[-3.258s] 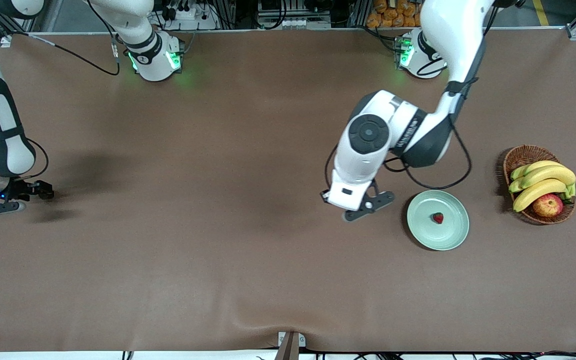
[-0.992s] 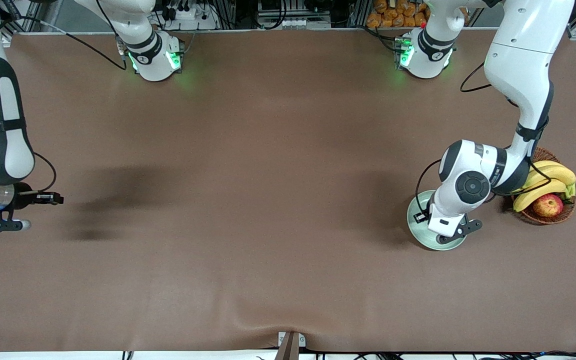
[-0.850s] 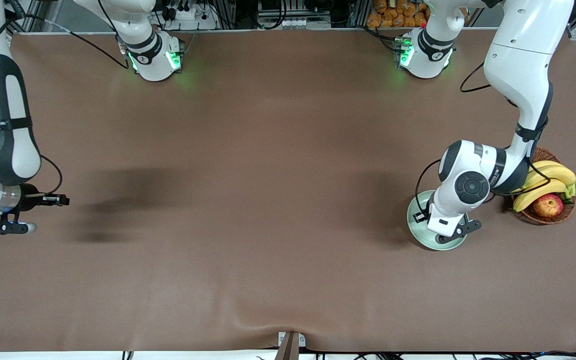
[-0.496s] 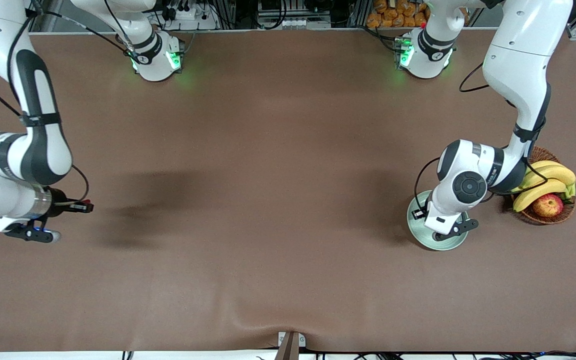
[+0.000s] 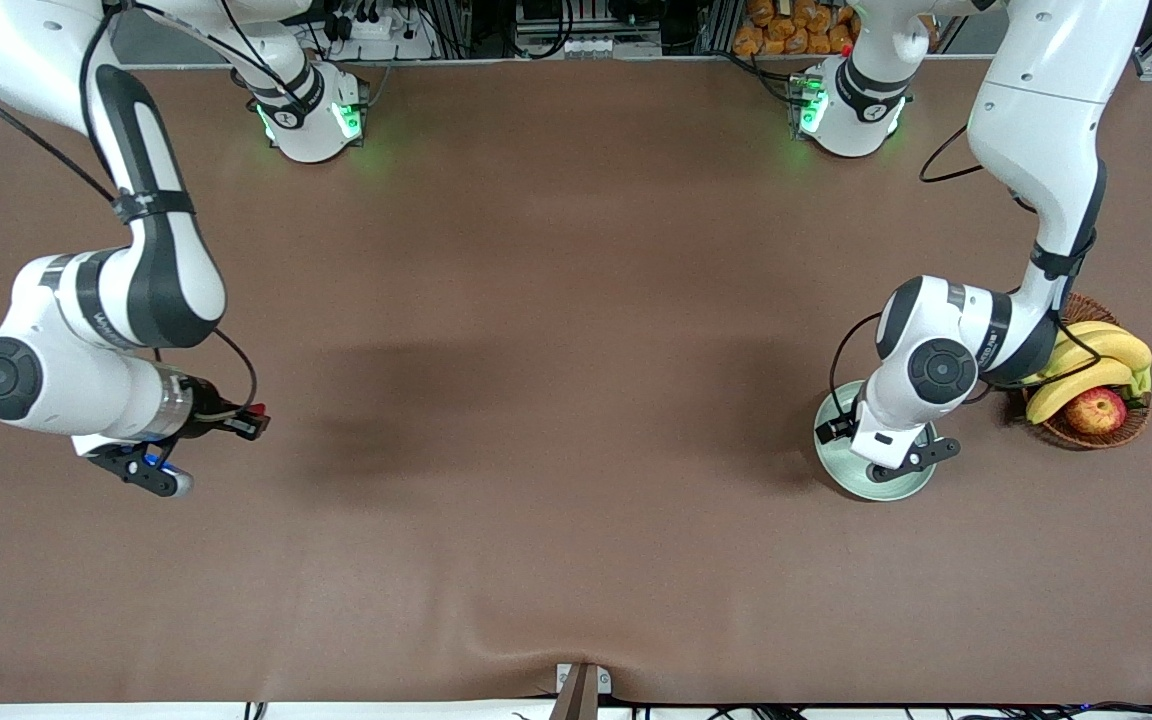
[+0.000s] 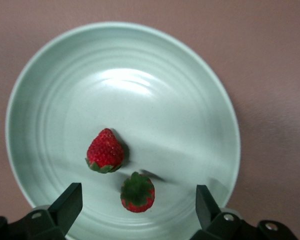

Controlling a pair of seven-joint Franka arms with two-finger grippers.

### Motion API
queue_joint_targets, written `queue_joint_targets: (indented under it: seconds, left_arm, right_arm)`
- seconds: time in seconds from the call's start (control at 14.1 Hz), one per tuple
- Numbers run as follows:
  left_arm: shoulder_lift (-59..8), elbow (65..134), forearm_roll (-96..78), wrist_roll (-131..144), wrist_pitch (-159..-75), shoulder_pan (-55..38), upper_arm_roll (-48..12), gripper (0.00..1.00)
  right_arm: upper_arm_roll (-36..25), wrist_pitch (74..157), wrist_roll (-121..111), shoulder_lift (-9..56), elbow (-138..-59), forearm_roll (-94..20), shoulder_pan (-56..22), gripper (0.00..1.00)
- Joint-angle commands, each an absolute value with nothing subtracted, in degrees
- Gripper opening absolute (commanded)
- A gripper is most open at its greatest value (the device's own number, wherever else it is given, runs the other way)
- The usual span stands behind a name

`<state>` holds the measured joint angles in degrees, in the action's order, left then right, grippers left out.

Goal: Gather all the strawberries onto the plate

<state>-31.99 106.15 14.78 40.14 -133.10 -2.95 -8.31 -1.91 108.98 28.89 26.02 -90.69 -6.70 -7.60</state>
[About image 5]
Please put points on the brown table cloth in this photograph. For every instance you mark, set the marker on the brown table cloth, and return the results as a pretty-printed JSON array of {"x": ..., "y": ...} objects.
[{"x": 536, "y": 560}]

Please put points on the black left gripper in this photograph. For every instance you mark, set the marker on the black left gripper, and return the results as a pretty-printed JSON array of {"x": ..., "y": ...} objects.
[{"x": 837, "y": 429}]

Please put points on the bag of orange buns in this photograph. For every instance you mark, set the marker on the bag of orange buns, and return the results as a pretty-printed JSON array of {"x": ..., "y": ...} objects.
[{"x": 786, "y": 30}]

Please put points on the white power strip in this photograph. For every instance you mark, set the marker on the white power strip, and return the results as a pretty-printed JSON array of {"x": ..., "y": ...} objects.
[{"x": 401, "y": 45}]

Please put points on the grey metal bar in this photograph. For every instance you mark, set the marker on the grey metal bar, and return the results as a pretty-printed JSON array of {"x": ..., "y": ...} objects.
[{"x": 576, "y": 700}]

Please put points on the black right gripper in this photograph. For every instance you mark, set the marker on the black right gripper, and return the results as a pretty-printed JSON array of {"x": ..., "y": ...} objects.
[{"x": 208, "y": 414}]

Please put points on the pale green round plate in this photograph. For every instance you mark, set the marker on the pale green round plate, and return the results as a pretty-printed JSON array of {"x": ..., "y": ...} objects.
[{"x": 836, "y": 465}]

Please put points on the brown wicker basket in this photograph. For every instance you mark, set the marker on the brown wicker basket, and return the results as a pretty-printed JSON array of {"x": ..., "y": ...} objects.
[{"x": 1076, "y": 440}]

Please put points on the white table edge bracket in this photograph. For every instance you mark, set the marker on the white table edge bracket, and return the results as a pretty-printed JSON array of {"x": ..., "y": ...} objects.
[{"x": 604, "y": 682}]

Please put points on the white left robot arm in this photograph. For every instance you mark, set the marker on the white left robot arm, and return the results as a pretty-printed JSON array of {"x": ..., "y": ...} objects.
[{"x": 1046, "y": 60}]

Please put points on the red yellow apple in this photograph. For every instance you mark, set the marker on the red yellow apple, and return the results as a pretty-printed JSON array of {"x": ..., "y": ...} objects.
[{"x": 1096, "y": 412}]

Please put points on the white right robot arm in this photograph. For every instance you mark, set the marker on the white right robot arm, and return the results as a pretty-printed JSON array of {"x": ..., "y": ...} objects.
[{"x": 16, "y": 50}]

